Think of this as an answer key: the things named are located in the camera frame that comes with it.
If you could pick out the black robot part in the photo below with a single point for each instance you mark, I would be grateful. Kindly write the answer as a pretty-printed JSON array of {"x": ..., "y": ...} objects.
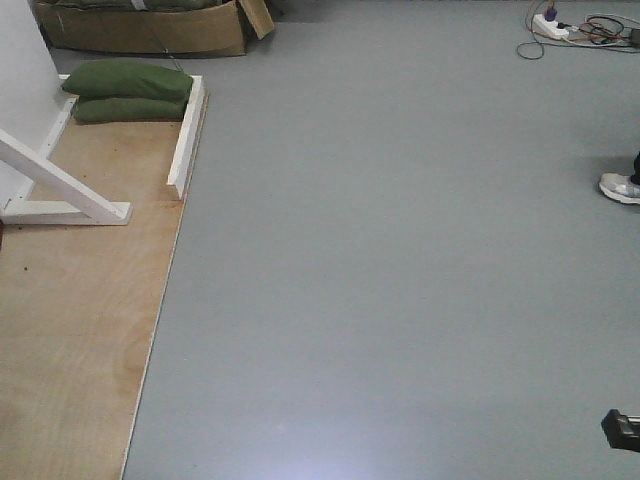
[{"x": 621, "y": 431}]

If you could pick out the white diagonal brace far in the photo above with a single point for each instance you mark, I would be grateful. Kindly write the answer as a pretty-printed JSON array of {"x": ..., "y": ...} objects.
[{"x": 77, "y": 204}]

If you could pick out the lower green sandbag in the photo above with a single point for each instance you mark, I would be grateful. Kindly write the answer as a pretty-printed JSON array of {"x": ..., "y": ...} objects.
[{"x": 121, "y": 109}]

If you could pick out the green sandbag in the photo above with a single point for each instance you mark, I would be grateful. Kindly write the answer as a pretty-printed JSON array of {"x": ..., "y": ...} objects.
[
  {"x": 121, "y": 109},
  {"x": 121, "y": 78}
]

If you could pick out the plywood base board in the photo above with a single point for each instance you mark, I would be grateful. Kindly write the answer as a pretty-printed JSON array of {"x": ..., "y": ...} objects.
[{"x": 79, "y": 308}]

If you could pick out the cardboard box with sandbags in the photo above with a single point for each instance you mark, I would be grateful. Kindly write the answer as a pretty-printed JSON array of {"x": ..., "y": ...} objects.
[{"x": 218, "y": 28}]

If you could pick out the upper green sandbag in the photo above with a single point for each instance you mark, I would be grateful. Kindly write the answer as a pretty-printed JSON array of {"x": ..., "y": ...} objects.
[{"x": 121, "y": 78}]

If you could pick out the white sneaker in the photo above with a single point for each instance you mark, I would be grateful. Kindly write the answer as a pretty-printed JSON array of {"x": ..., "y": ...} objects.
[{"x": 619, "y": 188}]

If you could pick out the white power strip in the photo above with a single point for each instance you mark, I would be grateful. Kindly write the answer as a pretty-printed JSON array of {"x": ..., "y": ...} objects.
[{"x": 548, "y": 29}]

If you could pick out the black trouser leg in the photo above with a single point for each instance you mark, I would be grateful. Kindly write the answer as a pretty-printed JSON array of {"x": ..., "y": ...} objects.
[{"x": 635, "y": 177}]

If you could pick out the white edge rail far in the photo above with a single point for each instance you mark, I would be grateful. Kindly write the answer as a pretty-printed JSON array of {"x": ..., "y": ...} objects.
[{"x": 188, "y": 139}]

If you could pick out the white wall panel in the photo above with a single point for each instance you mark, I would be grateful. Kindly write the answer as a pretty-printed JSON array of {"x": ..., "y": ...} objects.
[{"x": 31, "y": 105}]

